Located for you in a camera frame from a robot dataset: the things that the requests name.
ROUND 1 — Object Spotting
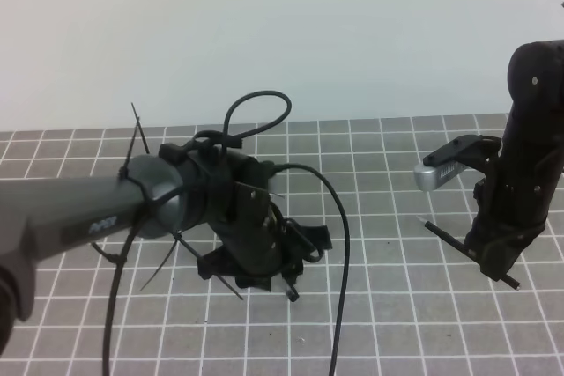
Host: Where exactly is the black pen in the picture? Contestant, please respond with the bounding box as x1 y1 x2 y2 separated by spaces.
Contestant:
417 216 521 291

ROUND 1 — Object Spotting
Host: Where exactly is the grey checkered tablecloth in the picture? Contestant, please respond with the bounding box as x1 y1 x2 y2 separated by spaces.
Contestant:
111 114 563 375

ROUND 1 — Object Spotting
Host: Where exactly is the black left camera cable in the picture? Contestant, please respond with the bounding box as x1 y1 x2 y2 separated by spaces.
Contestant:
101 91 352 376

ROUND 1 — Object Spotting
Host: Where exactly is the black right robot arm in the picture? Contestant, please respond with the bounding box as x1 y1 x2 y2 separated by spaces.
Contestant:
464 40 563 281

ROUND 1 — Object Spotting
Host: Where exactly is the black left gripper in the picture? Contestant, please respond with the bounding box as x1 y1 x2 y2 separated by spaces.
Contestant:
197 151 331 302

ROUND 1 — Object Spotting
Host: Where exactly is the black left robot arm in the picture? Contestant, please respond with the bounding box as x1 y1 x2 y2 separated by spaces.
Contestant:
1 151 332 343

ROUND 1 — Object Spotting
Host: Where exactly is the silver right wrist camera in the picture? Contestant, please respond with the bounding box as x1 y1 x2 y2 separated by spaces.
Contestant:
413 135 483 192

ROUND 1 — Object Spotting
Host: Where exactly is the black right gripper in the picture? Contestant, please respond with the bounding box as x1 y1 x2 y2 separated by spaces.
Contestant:
464 137 553 282

